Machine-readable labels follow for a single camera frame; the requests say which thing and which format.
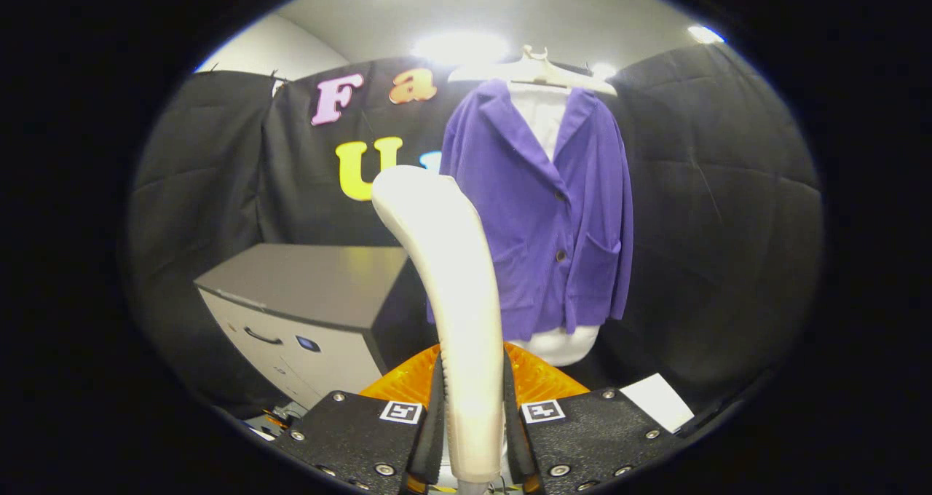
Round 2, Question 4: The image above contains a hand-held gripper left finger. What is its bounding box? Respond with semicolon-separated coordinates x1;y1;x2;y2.
273;344;446;495

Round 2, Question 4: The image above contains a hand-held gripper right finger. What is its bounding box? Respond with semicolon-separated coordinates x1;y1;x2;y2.
504;342;682;495

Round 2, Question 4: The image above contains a white garment steamer head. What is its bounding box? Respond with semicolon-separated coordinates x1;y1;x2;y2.
371;165;507;495

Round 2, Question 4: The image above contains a purple jacket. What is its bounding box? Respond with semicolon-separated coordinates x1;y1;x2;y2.
428;79;634;343

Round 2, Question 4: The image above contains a white shirt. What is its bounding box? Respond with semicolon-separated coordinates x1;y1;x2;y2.
508;82;601;368

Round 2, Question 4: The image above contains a white clothes hanger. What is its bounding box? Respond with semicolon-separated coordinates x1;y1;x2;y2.
446;44;618;97

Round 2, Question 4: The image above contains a white flat board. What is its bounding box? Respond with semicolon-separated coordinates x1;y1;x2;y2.
619;373;696;435

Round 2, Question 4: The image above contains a grey drawer cabinet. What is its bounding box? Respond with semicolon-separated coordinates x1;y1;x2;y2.
194;244;430;411

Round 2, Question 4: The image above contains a black backdrop cloth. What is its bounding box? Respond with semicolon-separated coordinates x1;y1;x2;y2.
124;42;824;419

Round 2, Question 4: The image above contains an oval ceiling light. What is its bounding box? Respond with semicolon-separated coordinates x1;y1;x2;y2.
410;31;510;66

